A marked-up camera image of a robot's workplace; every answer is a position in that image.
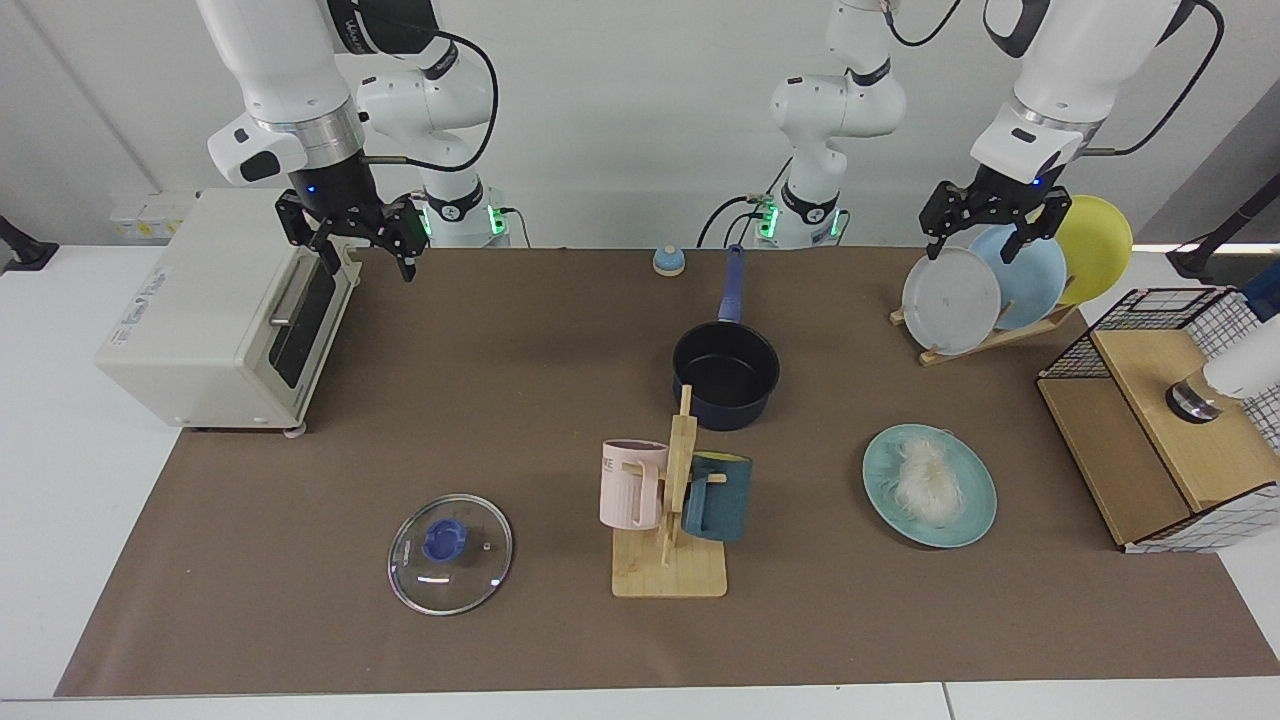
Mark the grey plate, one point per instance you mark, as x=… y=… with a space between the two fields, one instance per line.
x=950 y=300

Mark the dark teal cup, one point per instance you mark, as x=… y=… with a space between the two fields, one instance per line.
x=725 y=500

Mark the glass lid with blue knob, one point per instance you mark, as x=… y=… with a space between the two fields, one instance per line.
x=470 y=580

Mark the wooden cup stand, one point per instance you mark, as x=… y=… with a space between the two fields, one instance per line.
x=670 y=575

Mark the brown table cloth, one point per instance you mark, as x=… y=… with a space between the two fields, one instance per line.
x=500 y=400

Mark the white vermicelli bundle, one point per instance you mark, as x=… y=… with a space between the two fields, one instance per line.
x=930 y=480

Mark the small blue plastic object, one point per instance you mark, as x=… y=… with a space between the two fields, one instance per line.
x=1262 y=302

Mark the white wall sockets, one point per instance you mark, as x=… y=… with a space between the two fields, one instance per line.
x=150 y=218

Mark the yellow plate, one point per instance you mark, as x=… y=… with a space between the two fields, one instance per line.
x=1095 y=250

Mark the light blue plate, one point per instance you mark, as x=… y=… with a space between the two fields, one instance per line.
x=1040 y=285

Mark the wooden plate rack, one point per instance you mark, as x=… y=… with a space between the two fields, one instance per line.
x=985 y=345

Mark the teal plate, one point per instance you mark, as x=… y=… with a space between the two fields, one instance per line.
x=885 y=480

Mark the pale toaster oven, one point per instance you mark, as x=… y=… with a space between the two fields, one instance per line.
x=200 y=300

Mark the small blue round thing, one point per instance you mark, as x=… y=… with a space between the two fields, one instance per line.
x=668 y=262

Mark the white bottle with silver end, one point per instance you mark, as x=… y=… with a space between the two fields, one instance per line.
x=1245 y=370

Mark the pink cup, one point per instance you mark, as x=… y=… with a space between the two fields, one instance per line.
x=625 y=490

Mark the black stand foot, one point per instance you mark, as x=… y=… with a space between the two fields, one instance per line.
x=25 y=250
x=1200 y=260

